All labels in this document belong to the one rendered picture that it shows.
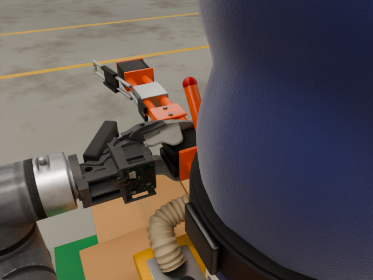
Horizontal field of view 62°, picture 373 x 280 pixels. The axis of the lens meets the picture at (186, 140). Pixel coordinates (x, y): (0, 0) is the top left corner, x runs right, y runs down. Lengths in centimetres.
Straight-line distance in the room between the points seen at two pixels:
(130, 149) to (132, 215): 81
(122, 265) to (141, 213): 63
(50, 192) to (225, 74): 33
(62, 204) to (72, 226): 158
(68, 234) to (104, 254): 133
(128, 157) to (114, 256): 28
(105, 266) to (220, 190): 49
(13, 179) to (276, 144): 37
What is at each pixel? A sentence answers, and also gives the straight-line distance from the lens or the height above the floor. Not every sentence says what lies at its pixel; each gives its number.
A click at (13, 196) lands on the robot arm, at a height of 121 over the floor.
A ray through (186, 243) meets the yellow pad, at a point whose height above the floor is 107.
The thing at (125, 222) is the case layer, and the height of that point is 54.
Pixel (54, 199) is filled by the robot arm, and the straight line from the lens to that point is 46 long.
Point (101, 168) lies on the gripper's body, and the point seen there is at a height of 120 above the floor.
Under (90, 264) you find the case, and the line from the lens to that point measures 69.
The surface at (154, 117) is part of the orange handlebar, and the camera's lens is 60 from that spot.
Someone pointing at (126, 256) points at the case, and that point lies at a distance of 68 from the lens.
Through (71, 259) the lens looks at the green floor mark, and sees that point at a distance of 190.
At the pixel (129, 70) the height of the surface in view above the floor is 120.
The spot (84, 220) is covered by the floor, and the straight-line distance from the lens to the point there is 206.
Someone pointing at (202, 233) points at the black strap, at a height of 131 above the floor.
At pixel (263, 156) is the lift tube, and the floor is 140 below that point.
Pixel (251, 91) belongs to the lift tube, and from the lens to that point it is 17.
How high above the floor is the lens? 150
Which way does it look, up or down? 35 degrees down
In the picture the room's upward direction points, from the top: straight up
